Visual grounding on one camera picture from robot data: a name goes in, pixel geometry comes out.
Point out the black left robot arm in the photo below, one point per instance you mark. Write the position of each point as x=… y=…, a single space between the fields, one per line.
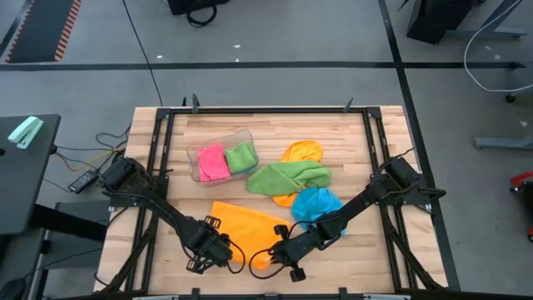
x=141 y=191

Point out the grey desk foot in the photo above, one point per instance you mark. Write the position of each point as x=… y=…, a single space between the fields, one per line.
x=504 y=143

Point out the black equipment box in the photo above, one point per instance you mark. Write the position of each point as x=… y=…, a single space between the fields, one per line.
x=195 y=5

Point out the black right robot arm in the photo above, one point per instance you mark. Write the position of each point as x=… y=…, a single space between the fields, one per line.
x=375 y=189

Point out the black caster wheel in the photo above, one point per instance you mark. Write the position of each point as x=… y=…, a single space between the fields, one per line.
x=510 y=98

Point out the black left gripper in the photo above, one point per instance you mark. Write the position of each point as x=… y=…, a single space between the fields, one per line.
x=214 y=248

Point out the clear plastic bin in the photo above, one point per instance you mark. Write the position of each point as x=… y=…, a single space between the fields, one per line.
x=192 y=162

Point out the black power adapter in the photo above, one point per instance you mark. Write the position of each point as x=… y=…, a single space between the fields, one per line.
x=83 y=181

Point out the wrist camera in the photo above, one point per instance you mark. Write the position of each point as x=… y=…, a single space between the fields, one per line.
x=212 y=222
x=281 y=231

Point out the grey desk leg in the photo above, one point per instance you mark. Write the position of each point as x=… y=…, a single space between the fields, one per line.
x=495 y=30

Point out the red and black stool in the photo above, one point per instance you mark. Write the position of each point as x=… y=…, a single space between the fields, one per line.
x=522 y=180

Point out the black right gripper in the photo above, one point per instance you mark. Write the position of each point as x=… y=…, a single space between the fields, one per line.
x=291 y=252

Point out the orange microfiber towel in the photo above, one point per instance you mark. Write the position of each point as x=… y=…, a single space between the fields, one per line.
x=304 y=151
x=250 y=229

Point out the mint green stapler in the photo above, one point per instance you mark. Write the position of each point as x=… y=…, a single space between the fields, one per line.
x=25 y=132

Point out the black side table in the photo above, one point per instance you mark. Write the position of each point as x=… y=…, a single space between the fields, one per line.
x=25 y=187

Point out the black cabinet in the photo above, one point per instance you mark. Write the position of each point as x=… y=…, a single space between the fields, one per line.
x=437 y=18

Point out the green microfiber towel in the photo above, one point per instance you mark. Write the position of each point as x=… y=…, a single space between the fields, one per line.
x=287 y=177
x=241 y=157

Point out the black mat with orange edge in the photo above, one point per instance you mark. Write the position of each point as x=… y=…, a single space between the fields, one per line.
x=41 y=29

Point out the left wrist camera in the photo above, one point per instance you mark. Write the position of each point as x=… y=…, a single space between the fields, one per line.
x=212 y=222

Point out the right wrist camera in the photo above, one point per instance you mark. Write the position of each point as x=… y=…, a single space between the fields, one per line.
x=281 y=231

